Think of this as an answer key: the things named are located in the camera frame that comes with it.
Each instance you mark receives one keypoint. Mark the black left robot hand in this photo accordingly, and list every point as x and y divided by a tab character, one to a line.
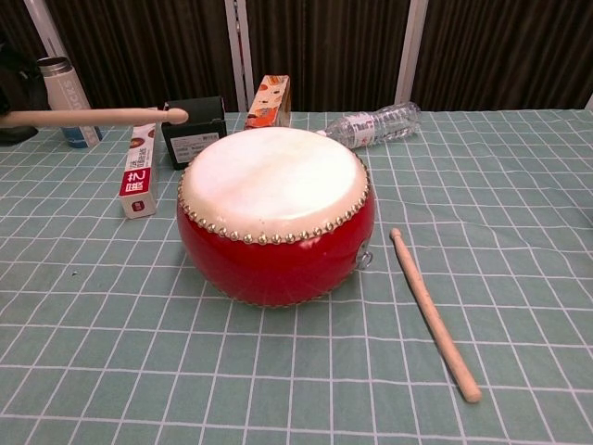
18	88

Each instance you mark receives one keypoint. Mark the wooden drumstick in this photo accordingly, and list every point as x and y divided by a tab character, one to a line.
102	116
428	306

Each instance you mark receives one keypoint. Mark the red drum with white skin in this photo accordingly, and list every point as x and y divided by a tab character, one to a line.
273	273

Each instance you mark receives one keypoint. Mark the green grid cutting mat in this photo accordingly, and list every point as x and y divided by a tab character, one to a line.
296	371

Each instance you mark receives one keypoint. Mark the white Starbucks tumbler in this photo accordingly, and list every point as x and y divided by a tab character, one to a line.
67	90

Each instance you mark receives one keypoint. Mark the long white red wrap box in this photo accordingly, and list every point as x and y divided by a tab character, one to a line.
139	176

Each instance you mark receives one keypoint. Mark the black open cardboard box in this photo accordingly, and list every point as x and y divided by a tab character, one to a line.
185	150

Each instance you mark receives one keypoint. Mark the orange patterned carton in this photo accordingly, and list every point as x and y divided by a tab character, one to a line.
268	104

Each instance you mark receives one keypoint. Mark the dark brown curtain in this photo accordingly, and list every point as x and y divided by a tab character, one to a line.
333	46

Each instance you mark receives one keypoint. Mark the clear plastic water bottle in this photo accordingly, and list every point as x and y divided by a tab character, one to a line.
370	124

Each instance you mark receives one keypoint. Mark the white frame post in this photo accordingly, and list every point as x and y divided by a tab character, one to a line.
236	51
46	28
412	51

